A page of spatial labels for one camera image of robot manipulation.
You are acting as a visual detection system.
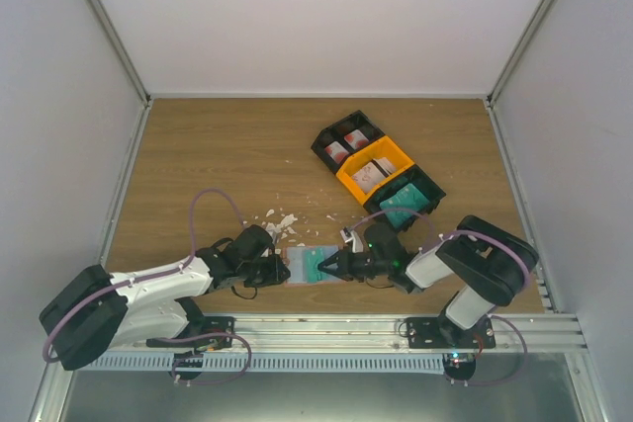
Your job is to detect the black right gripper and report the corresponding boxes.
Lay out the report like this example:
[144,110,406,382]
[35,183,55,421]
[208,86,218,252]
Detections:
[318,246,391,282]

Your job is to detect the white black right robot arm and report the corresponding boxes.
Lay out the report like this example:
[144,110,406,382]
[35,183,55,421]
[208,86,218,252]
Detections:
[317,215,539,348]

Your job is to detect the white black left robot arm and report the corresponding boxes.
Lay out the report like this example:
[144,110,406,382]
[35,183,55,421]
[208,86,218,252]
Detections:
[39,225,291,371]

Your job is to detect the pink patterned cards in bin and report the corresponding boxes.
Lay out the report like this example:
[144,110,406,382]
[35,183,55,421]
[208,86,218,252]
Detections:
[351,157,396,194]

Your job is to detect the teal cards stack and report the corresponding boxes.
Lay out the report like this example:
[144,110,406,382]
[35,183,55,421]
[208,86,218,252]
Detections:
[379,184,429,227]

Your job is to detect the red white cards in bin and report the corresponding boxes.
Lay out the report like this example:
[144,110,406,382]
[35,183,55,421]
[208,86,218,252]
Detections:
[324,128,369,164]

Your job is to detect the black bin right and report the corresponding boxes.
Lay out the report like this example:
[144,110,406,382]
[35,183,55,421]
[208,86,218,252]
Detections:
[363,165,446,232]

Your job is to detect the yellow plastic bin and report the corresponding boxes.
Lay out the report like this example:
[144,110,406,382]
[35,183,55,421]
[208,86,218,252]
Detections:
[335,136,414,205]

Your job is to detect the black divided bin left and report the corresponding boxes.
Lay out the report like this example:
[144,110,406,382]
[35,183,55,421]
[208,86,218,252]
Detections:
[311,110,385,174]

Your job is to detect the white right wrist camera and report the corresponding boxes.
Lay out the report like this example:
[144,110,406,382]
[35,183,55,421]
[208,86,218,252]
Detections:
[340,227,364,253]

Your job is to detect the aluminium front rail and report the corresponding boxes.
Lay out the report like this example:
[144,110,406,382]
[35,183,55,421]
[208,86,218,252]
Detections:
[123,312,589,352]

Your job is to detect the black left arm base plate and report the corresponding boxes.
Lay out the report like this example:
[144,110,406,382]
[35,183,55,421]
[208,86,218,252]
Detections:
[145,315,236,349]

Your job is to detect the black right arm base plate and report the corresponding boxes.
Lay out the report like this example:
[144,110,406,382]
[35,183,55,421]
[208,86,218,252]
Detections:
[396,316,497,350]

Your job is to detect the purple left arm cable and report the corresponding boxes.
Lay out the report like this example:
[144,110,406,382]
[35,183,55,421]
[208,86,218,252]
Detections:
[43,188,246,363]

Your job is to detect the grey slotted cable duct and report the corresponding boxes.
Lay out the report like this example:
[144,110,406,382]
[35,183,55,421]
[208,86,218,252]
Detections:
[85,351,444,375]

